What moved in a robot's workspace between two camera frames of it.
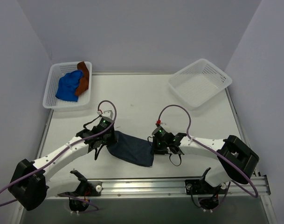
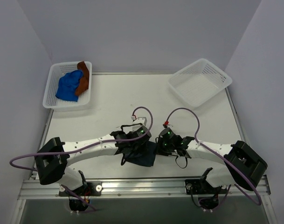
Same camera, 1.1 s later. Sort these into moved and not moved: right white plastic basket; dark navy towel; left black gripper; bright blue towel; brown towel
Moved: left black gripper; dark navy towel
Not moved: brown towel; bright blue towel; right white plastic basket
